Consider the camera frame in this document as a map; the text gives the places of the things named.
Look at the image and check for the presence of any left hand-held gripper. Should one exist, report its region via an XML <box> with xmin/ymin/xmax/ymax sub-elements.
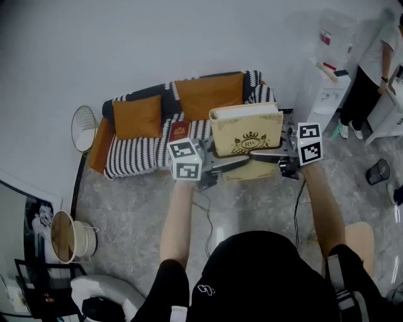
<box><xmin>166</xmin><ymin>137</ymin><xmax>251</xmax><ymax>192</ymax></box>

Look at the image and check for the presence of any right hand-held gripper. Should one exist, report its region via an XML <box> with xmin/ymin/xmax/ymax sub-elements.
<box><xmin>251</xmin><ymin>122</ymin><xmax>324</xmax><ymax>180</ymax></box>

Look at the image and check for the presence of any beige gold-printed book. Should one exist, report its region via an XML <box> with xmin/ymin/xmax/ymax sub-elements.
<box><xmin>208</xmin><ymin>102</ymin><xmax>284</xmax><ymax>182</ymax></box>

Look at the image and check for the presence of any person's left forearm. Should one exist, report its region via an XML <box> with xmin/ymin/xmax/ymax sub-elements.
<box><xmin>159</xmin><ymin>179</ymin><xmax>202</xmax><ymax>270</ymax></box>

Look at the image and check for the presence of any person's right forearm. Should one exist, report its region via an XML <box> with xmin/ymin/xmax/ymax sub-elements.
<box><xmin>298</xmin><ymin>162</ymin><xmax>348</xmax><ymax>260</ymax></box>

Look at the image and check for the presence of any red gold-printed book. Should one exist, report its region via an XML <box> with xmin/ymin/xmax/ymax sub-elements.
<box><xmin>168</xmin><ymin>120</ymin><xmax>192</xmax><ymax>143</ymax></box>

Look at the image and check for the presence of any white water dispenser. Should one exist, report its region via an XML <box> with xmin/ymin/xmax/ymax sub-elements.
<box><xmin>292</xmin><ymin>56</ymin><xmax>352</xmax><ymax>135</ymax></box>

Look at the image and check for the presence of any large orange cushion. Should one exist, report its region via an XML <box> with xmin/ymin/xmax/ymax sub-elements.
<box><xmin>173</xmin><ymin>72</ymin><xmax>246</xmax><ymax>122</ymax></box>

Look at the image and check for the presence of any black white striped throw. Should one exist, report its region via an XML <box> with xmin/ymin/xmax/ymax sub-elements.
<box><xmin>102</xmin><ymin>70</ymin><xmax>276</xmax><ymax>180</ymax></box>

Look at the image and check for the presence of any beige stick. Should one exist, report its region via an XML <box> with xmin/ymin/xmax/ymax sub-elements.
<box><xmin>316</xmin><ymin>62</ymin><xmax>338</xmax><ymax>83</ymax></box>

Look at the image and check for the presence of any small orange cushion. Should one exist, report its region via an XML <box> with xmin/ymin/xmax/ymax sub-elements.
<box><xmin>112</xmin><ymin>94</ymin><xmax>163</xmax><ymax>141</ymax></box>

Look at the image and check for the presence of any black mesh waste bin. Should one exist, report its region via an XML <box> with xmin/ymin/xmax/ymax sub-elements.
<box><xmin>365</xmin><ymin>158</ymin><xmax>391</xmax><ymax>186</ymax></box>

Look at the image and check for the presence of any person's black shirt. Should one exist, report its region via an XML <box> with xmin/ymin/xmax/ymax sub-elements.
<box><xmin>130</xmin><ymin>231</ymin><xmax>390</xmax><ymax>322</ymax></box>

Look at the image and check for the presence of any clear water bottle red label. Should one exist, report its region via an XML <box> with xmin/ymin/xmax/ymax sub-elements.
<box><xmin>317</xmin><ymin>9</ymin><xmax>358</xmax><ymax>70</ymax></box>

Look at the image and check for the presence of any round wooden side table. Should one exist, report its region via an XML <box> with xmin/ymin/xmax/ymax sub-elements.
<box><xmin>50</xmin><ymin>209</ymin><xmax>100</xmax><ymax>264</ymax></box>

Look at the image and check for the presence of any black bag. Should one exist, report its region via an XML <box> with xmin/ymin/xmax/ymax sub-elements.
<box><xmin>81</xmin><ymin>297</ymin><xmax>127</xmax><ymax>322</ymax></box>

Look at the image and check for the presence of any black white framed picture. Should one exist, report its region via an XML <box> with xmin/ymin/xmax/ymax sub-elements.
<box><xmin>0</xmin><ymin>169</ymin><xmax>64</xmax><ymax>264</ymax></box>

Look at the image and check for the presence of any black metal rack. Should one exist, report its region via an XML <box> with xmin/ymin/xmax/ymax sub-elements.
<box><xmin>14</xmin><ymin>258</ymin><xmax>88</xmax><ymax>318</ymax></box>

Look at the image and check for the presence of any black cable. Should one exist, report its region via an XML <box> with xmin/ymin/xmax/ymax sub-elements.
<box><xmin>191</xmin><ymin>187</ymin><xmax>215</xmax><ymax>259</ymax></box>
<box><xmin>293</xmin><ymin>179</ymin><xmax>307</xmax><ymax>250</ymax></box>

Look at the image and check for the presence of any gold wire basket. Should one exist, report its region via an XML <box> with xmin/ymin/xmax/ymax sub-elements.
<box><xmin>71</xmin><ymin>105</ymin><xmax>100</xmax><ymax>154</ymax></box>

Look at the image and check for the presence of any grey shoulder strap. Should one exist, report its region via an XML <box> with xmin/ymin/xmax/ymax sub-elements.
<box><xmin>326</xmin><ymin>253</ymin><xmax>371</xmax><ymax>322</ymax></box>

